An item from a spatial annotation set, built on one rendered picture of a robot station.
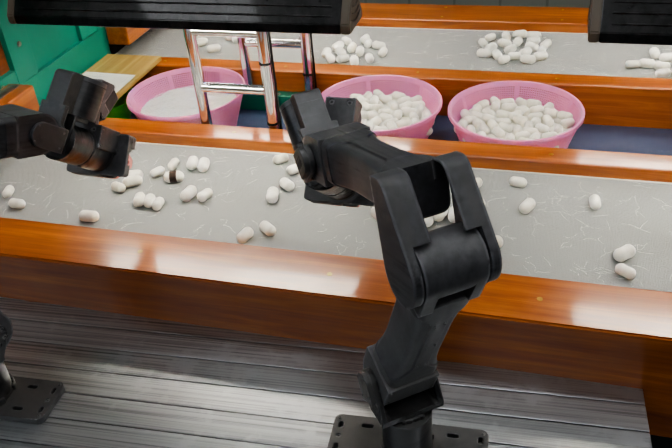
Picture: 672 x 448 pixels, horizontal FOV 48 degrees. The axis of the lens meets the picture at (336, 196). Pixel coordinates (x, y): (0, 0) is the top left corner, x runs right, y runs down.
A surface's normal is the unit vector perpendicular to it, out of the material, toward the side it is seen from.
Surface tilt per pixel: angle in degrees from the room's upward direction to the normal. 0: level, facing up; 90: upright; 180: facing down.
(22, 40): 90
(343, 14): 58
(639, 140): 0
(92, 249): 0
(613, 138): 0
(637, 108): 90
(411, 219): 49
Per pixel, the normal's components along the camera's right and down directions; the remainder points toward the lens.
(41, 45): 0.96, 0.09
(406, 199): 0.24, -0.19
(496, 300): -0.07, -0.84
